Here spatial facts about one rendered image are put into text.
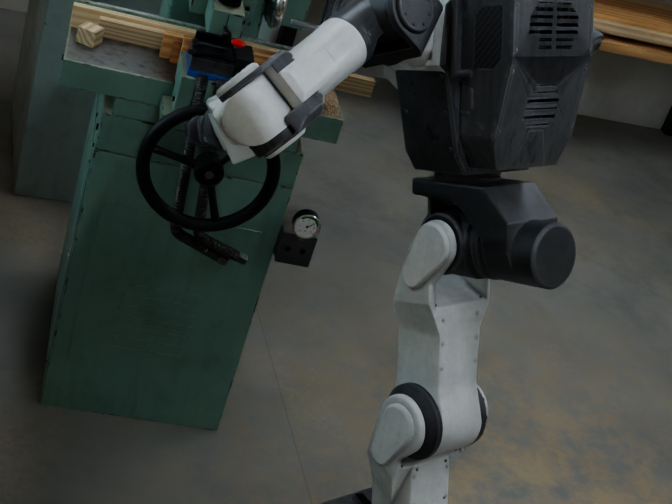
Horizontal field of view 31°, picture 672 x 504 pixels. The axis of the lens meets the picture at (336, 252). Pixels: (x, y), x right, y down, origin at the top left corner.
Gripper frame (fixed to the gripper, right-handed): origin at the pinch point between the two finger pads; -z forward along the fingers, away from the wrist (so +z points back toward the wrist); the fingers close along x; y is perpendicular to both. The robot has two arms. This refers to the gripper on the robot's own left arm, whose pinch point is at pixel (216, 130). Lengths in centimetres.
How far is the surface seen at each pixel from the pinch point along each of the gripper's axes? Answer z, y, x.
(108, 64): -25.3, 16.2, -17.2
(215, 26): -28.7, 23.1, 6.2
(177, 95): -14.7, 8.1, -4.9
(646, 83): -295, 18, 251
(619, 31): -228, 36, 204
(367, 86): -36, 9, 41
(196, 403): -65, -64, -1
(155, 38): -35.8, 22.1, -6.0
